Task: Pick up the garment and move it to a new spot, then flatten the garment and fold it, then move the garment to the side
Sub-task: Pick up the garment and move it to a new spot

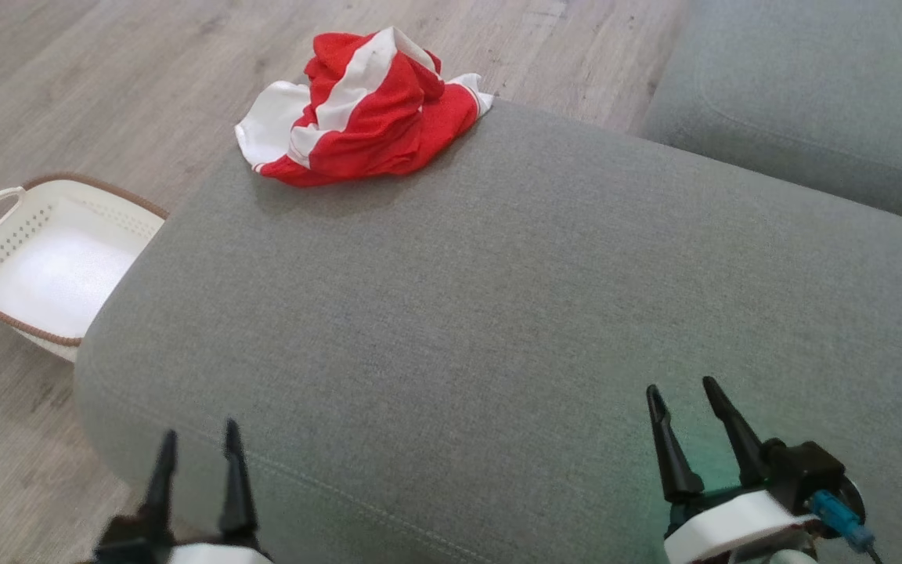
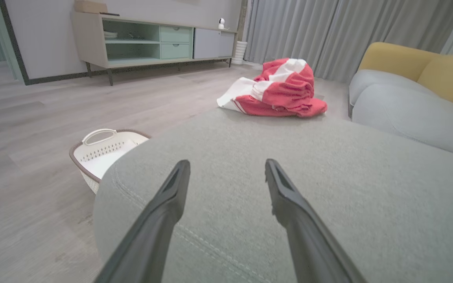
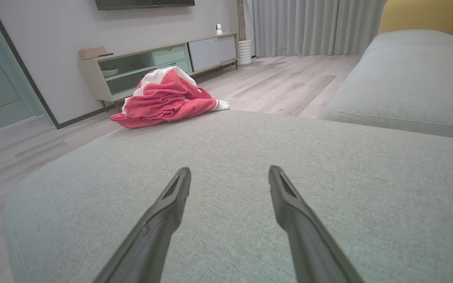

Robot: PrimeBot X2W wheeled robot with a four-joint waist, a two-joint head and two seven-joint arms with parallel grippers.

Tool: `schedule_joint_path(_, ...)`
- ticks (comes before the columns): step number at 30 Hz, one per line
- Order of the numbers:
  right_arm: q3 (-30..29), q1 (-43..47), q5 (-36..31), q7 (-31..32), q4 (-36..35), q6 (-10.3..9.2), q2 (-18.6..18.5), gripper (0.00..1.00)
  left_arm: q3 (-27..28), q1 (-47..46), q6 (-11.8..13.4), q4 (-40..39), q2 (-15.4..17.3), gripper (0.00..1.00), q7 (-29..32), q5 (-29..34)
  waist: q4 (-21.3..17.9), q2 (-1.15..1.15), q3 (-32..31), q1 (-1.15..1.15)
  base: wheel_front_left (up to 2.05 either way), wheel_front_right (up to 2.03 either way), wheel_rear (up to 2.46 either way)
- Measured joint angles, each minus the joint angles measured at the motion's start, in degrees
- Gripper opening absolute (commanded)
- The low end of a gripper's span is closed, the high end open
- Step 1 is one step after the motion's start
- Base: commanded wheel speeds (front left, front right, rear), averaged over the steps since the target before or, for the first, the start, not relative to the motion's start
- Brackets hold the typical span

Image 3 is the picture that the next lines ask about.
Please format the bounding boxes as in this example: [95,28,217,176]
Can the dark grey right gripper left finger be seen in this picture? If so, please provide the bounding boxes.
[93,167,192,283]

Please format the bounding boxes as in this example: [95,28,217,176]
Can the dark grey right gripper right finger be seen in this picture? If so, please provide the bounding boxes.
[268,165,365,283]

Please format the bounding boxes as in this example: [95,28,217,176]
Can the red white jersey shirt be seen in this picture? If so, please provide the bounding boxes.
[110,88,230,129]

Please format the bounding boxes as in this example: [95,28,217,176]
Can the red white-striped shorts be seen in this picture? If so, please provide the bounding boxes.
[122,66,201,118]

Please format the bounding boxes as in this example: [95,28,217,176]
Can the brown cardboard box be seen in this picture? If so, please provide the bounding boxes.
[78,47,108,60]

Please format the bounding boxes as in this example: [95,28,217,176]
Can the pale green TV cabinet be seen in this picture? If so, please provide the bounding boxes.
[78,33,239,112]

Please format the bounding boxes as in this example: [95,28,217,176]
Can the white ribbed floor vase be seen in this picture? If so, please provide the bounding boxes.
[237,39,252,66]

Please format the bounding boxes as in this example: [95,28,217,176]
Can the grey pleated curtain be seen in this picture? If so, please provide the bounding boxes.
[243,0,388,58]

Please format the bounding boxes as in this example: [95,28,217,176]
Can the small grey sofa seat cushion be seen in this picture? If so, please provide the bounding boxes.
[362,29,453,53]

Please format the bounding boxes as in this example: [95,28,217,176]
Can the yellow sofa back cushion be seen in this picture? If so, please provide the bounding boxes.
[379,0,453,36]

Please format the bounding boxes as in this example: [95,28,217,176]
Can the black wall television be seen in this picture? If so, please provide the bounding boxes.
[95,0,195,11]

